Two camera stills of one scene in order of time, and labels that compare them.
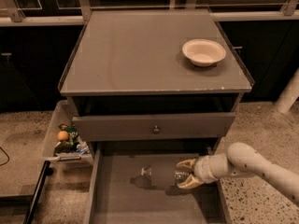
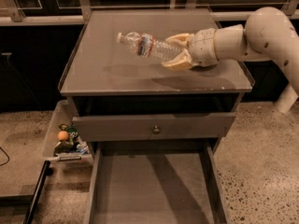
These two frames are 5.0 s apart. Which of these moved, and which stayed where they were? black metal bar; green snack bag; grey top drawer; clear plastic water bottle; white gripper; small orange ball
Moved: clear plastic water bottle; white gripper
Stayed: small orange ball; grey top drawer; black metal bar; green snack bag
